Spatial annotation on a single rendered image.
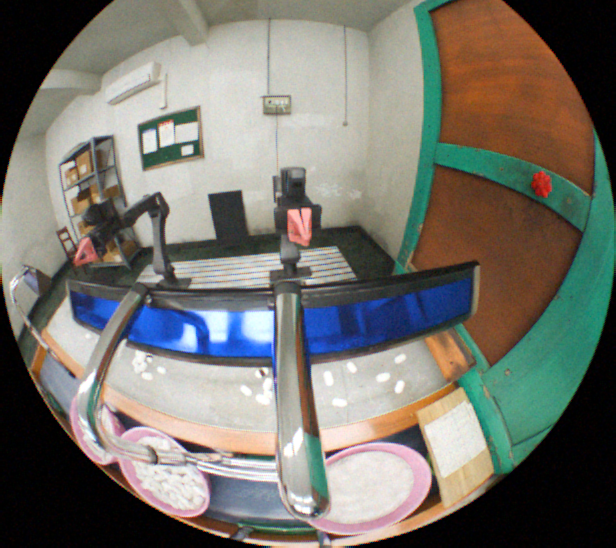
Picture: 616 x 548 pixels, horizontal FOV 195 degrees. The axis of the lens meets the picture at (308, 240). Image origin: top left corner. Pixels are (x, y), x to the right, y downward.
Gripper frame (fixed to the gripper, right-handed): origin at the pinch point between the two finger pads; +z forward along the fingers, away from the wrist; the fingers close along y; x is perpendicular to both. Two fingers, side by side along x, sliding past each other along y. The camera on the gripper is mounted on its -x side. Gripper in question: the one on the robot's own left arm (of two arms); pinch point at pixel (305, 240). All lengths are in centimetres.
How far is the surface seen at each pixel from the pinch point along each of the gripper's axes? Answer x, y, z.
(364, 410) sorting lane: 31.6, 8.6, 25.0
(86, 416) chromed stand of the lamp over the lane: -6.2, -20.1, 28.6
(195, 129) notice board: -42, -91, -196
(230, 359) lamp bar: -0.2, -10.8, 19.3
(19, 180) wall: -112, -491, -112
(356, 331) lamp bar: -1.7, 0.9, 19.1
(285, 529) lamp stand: 33, -16, 55
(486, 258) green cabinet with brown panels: 0.8, 37.1, 13.6
